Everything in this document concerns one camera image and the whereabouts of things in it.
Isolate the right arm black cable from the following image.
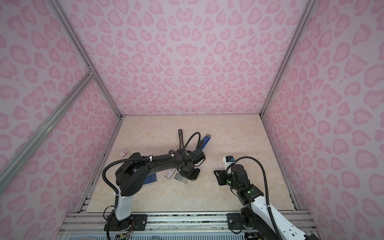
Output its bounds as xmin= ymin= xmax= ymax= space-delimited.
xmin=226 ymin=155 xmax=284 ymax=240

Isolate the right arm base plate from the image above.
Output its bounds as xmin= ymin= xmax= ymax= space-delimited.
xmin=226 ymin=212 xmax=257 ymax=231

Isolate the aluminium corner frame post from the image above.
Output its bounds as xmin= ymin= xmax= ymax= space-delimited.
xmin=260 ymin=0 xmax=319 ymax=119
xmin=47 ymin=0 xmax=123 ymax=120

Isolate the blue stapler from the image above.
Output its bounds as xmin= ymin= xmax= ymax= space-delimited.
xmin=198 ymin=134 xmax=211 ymax=150

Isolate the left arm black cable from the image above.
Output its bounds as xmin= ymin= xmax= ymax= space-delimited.
xmin=101 ymin=131 xmax=202 ymax=240

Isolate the small red white staple box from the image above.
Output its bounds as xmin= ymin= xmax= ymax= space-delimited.
xmin=119 ymin=149 xmax=129 ymax=158

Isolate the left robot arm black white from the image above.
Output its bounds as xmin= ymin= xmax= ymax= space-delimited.
xmin=115 ymin=149 xmax=206 ymax=221

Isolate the aluminium corner frame post right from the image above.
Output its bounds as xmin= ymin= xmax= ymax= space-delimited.
xmin=260 ymin=0 xmax=319 ymax=119

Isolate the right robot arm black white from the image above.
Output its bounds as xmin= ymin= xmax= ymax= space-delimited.
xmin=214 ymin=164 xmax=319 ymax=240

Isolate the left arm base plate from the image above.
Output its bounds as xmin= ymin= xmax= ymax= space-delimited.
xmin=104 ymin=213 xmax=148 ymax=232

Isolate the blue notebook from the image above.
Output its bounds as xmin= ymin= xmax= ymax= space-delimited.
xmin=143 ymin=173 xmax=157 ymax=185

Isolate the aluminium front rail frame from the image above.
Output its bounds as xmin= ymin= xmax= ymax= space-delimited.
xmin=55 ymin=209 xmax=320 ymax=240

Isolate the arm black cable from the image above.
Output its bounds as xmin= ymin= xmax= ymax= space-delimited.
xmin=226 ymin=155 xmax=284 ymax=240
xmin=101 ymin=131 xmax=202 ymax=240

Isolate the aluminium diagonal frame bar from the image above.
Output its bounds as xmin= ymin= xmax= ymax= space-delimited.
xmin=1 ymin=71 xmax=94 ymax=193

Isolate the aluminium corner frame post left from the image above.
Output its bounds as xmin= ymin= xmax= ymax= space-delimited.
xmin=47 ymin=0 xmax=123 ymax=120

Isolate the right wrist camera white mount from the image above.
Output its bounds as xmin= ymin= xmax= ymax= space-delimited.
xmin=223 ymin=156 xmax=235 ymax=170

